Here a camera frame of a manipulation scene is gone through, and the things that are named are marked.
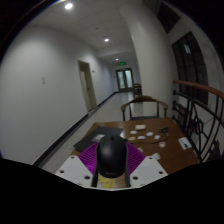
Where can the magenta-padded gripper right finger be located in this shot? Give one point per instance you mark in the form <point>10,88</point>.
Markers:
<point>146,170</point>

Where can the dark key bunch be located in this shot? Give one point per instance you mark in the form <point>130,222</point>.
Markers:
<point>163,129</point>

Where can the wooden armchair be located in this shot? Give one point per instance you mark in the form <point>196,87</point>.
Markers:
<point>144,99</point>

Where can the round ceiling light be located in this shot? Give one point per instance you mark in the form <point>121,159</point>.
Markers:
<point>68,5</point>
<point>106,39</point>

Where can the beige single door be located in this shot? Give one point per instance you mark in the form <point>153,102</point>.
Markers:
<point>88,86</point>

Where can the white printed paper card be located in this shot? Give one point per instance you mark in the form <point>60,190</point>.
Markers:
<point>184,143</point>

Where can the dark framed window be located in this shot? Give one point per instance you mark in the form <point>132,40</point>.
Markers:
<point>191,66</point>

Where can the dark distant chair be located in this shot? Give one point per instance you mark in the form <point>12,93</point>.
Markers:
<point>137,89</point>

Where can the white round token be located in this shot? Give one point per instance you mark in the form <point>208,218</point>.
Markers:
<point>133,132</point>
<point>149,133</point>
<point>141,137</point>
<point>157,137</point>

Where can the pinkish round token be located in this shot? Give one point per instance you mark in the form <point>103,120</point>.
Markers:
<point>162,144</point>

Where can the black railing with wooden handrail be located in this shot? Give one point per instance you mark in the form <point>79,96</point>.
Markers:
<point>196,86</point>

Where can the black computer mouse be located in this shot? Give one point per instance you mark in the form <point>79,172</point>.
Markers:
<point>112,156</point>

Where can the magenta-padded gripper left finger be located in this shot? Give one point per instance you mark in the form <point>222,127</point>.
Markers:
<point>75,168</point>

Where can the white square tag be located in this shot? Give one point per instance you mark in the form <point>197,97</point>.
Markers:
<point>156,156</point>

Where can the tan round token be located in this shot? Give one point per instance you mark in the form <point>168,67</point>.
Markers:
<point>132,138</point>

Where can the white rectangular card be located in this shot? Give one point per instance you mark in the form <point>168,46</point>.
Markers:
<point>140,127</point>

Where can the green exit sign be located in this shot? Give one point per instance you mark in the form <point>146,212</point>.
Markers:
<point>122,63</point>

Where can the glazed double door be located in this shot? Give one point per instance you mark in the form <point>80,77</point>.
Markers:
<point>124,80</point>

